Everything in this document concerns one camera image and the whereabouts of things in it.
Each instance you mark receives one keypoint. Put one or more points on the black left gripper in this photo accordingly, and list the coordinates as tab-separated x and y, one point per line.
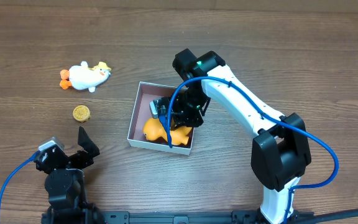
72	158

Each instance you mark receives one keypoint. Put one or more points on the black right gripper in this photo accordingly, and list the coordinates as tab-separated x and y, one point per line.
184	117

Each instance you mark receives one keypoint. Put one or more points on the white box pink interior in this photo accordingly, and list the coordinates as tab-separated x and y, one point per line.
147	92

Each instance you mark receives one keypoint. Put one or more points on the white plush duck toy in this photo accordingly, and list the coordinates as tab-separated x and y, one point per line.
83	77

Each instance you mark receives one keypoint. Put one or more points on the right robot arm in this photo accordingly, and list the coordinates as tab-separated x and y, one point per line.
279	155

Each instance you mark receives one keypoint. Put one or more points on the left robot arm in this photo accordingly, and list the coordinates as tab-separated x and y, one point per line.
65	181

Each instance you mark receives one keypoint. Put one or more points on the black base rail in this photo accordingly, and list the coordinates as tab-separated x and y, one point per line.
236	216

